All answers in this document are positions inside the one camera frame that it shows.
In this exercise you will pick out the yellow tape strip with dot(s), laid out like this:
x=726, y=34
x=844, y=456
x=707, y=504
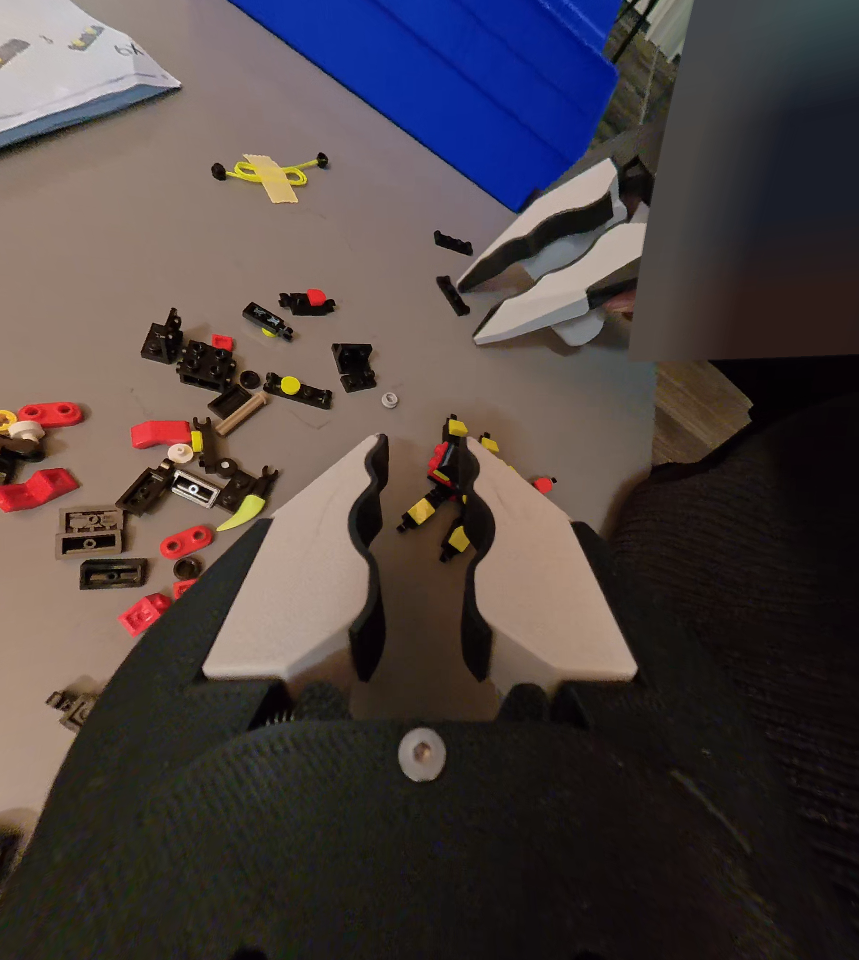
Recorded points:
x=279, y=187

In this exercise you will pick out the black knit sweater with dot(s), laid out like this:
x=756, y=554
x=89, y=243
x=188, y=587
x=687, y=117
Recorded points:
x=774, y=600

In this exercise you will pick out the red black lego clip piece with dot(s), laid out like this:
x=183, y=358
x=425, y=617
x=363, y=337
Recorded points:
x=308, y=301

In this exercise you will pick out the lego instruction booklet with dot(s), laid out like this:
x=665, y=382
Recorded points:
x=39, y=90

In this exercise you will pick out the black lego hinge plate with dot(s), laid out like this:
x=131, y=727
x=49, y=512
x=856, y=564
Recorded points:
x=268, y=321

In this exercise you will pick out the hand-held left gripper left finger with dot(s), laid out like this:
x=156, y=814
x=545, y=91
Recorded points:
x=294, y=592

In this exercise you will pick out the yellow black red lego model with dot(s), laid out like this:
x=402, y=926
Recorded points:
x=422, y=511

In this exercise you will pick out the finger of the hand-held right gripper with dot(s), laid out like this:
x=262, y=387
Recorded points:
x=542, y=307
x=587, y=187

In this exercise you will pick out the blue plastic bin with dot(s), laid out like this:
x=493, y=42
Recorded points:
x=437, y=75

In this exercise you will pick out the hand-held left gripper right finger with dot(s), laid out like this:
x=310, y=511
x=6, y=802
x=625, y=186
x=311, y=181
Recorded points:
x=557, y=600

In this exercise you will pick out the grey round lego piece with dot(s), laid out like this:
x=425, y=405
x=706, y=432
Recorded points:
x=391, y=400

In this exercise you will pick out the black lego plate yellow tile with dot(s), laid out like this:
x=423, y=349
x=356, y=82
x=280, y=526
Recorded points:
x=297, y=390

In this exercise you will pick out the pile of lego pieces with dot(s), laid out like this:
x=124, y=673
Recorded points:
x=32, y=491

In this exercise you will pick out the black lego bracket piece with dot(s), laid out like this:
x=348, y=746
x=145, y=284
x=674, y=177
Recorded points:
x=353, y=358
x=359, y=382

